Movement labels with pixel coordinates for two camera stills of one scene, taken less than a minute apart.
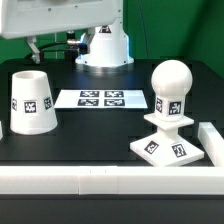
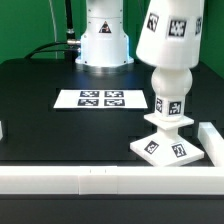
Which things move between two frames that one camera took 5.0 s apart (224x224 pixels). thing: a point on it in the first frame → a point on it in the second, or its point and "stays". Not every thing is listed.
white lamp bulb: x=171 y=81 stays
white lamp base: x=166 y=147 stays
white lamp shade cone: x=32 y=109 → x=172 y=35
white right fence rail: x=212 y=142 stays
